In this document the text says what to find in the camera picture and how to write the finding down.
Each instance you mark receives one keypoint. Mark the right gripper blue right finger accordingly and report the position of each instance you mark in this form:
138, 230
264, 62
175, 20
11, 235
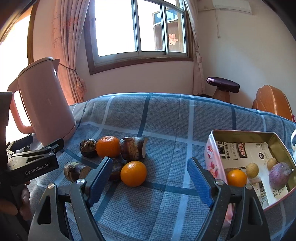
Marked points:
203, 182

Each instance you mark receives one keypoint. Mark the window with brown frame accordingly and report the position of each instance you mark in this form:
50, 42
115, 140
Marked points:
123, 33

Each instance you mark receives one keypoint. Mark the pink curtain right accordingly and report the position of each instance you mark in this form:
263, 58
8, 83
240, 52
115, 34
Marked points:
198, 75

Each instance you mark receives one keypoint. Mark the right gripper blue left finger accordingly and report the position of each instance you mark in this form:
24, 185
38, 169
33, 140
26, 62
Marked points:
97, 179

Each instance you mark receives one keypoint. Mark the pink curtain left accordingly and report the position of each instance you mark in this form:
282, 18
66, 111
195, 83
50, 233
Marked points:
68, 22

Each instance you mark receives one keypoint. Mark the large orange tangerine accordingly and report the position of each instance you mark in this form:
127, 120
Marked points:
108, 146

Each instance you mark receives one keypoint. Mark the pink biscuit tin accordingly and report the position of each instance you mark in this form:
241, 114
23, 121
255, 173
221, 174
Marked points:
275, 144

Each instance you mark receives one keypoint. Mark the small tan longan fruit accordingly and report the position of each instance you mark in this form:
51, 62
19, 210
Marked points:
252, 170

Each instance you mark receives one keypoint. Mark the pink curtain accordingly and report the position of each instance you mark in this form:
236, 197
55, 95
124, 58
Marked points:
68, 22
198, 75

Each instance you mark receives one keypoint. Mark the paper liner in tin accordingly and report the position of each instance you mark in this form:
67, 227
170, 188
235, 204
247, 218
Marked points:
239, 155

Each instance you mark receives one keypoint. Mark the dark purple stool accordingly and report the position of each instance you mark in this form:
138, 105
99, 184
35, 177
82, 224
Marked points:
223, 88

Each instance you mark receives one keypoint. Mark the blue plaid tablecloth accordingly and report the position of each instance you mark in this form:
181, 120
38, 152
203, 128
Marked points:
166, 206

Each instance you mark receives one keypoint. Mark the dark knobby round fruit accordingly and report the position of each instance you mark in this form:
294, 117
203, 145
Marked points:
116, 169

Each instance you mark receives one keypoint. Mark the person left hand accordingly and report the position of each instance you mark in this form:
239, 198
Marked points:
22, 206

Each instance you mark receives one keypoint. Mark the white cartoon mug with lid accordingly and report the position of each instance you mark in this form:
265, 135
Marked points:
293, 144

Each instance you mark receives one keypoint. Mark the purple passion fruit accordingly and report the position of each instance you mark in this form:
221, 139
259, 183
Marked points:
279, 175

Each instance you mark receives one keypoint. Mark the small orange tangerine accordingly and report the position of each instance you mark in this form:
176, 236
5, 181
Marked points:
133, 174

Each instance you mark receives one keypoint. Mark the pink electric kettle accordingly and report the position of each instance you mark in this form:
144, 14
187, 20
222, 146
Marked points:
44, 102

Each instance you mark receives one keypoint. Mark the orange leather armchair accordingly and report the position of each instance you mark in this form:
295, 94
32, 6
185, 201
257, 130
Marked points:
273, 100

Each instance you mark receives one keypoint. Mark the white air conditioner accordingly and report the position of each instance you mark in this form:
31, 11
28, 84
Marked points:
233, 5

